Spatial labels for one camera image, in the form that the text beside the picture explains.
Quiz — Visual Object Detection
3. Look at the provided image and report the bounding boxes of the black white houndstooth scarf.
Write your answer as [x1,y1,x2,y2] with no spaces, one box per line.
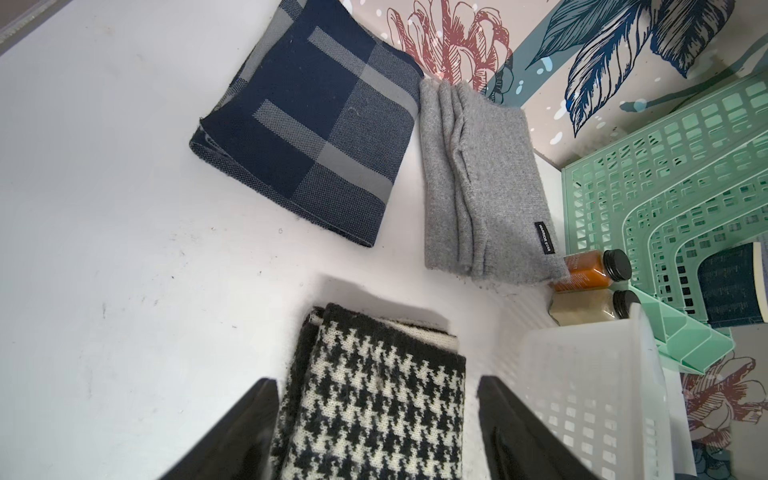
[269,303,466,479]

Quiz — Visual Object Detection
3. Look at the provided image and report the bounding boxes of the navy plaid scarf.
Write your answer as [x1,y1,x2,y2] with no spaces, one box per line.
[189,1,423,248]

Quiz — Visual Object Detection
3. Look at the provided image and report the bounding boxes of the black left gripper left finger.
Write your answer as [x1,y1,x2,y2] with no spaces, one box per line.
[163,378,279,479]

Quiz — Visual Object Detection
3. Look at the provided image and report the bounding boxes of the white plastic basket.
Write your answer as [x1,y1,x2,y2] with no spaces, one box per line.
[484,304,697,479]

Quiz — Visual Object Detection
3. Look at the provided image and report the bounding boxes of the dark blue book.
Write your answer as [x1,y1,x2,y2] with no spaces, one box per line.
[697,241,767,328]

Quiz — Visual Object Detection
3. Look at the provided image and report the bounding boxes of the beige spice jar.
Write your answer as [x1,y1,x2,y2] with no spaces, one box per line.
[549,289,640,326]

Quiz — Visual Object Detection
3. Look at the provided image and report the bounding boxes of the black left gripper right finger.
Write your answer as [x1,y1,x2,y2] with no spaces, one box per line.
[477,376,596,480]

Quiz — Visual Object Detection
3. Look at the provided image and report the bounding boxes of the mint green file organizer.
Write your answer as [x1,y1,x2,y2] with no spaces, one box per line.
[562,73,767,374]

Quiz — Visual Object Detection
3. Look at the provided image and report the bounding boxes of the grey scarf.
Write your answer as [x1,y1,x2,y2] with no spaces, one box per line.
[419,79,568,286]

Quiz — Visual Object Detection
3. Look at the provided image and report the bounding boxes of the orange spice jar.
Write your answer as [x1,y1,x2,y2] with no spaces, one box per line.
[551,249,632,292]

